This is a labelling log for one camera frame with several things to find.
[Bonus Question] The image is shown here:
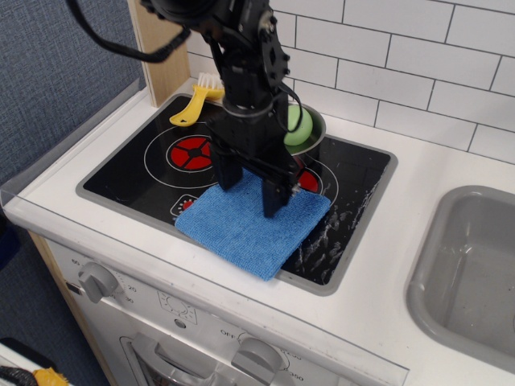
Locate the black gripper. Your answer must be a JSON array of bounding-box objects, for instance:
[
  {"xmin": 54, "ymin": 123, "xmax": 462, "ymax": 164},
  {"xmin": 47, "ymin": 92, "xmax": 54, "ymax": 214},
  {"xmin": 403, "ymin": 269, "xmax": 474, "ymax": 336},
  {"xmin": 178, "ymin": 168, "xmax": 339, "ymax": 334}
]
[{"xmin": 207, "ymin": 110, "xmax": 299, "ymax": 218}]

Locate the blue cloth napkin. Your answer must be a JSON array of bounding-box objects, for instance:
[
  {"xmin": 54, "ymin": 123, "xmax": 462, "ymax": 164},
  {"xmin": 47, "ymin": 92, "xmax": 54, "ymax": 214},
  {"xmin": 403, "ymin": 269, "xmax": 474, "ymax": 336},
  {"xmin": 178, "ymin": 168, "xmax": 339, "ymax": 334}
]
[{"xmin": 175, "ymin": 171, "xmax": 331, "ymax": 281}]

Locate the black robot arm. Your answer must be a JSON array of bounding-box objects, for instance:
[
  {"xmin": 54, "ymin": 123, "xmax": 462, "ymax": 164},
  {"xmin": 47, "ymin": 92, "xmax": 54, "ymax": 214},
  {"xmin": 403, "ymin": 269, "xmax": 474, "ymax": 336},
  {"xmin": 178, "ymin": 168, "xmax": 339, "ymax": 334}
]
[{"xmin": 142, "ymin": 1, "xmax": 299, "ymax": 218}]

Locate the green toy pear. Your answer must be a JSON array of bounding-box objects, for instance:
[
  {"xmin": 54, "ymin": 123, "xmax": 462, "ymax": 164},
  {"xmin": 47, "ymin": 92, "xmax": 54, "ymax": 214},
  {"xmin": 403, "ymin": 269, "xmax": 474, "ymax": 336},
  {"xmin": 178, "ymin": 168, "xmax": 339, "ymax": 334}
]
[{"xmin": 284, "ymin": 105, "xmax": 313, "ymax": 146}]

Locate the steel saucepan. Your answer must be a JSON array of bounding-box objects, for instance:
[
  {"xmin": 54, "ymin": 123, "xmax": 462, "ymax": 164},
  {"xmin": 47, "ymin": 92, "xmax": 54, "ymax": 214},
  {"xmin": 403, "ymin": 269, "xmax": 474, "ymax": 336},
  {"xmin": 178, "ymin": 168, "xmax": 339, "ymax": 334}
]
[{"xmin": 284, "ymin": 105, "xmax": 326, "ymax": 155}]

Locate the yellow dish brush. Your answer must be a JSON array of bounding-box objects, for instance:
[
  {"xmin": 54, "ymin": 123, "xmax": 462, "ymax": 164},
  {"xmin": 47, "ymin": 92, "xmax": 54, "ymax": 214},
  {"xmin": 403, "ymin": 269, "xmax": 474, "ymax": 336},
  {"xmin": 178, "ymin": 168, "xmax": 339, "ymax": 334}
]
[{"xmin": 169, "ymin": 72, "xmax": 225, "ymax": 127}]

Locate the black toy stove top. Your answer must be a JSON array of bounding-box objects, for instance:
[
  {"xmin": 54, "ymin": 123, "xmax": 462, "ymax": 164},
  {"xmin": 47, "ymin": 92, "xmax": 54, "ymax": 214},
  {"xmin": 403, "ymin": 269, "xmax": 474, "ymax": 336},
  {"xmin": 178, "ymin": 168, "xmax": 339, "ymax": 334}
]
[{"xmin": 76, "ymin": 95, "xmax": 398, "ymax": 296}]

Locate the grey right oven knob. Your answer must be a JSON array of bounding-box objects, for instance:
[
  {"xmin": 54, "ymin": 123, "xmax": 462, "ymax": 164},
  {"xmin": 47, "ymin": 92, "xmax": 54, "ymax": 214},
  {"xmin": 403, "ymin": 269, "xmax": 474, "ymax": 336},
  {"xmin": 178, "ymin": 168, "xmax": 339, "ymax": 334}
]
[{"xmin": 231, "ymin": 338, "xmax": 285, "ymax": 384}]

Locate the grey oven knob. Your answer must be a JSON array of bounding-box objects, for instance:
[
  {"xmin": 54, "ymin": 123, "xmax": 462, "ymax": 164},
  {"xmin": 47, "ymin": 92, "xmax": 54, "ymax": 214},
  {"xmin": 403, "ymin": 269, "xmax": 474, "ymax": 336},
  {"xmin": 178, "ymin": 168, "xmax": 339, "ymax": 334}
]
[
  {"xmin": 231, "ymin": 338, "xmax": 285, "ymax": 384},
  {"xmin": 78, "ymin": 262, "xmax": 118, "ymax": 304}
]

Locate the grey left oven knob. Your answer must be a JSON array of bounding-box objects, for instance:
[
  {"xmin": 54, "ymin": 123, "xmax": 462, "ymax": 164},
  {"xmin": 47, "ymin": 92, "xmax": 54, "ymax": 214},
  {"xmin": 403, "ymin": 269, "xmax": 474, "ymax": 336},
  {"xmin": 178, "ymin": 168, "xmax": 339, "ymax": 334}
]
[{"xmin": 78, "ymin": 262, "xmax": 118, "ymax": 304}]

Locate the grey sink basin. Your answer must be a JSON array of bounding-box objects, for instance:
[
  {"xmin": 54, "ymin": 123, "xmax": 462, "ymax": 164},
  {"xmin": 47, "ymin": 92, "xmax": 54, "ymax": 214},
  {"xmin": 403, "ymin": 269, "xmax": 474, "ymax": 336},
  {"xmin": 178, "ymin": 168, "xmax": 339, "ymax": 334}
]
[{"xmin": 406, "ymin": 186, "xmax": 514, "ymax": 372}]

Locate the yellow object at corner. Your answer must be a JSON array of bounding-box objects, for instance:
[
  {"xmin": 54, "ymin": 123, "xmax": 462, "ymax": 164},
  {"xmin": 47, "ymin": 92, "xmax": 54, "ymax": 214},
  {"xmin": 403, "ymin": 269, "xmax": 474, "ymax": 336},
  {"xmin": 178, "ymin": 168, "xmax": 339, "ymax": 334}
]
[{"xmin": 31, "ymin": 368, "xmax": 71, "ymax": 386}]

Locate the wooden post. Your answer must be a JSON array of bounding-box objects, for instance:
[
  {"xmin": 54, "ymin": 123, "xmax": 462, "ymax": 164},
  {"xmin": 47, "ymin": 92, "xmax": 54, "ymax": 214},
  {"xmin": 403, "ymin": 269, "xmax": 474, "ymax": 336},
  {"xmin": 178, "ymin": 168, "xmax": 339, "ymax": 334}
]
[{"xmin": 127, "ymin": 0, "xmax": 191, "ymax": 107}]

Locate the black cable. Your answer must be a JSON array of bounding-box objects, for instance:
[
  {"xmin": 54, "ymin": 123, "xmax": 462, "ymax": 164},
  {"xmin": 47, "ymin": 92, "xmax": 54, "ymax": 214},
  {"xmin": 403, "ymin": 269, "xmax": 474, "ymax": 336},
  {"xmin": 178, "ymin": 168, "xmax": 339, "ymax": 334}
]
[{"xmin": 66, "ymin": 0, "xmax": 192, "ymax": 64}]

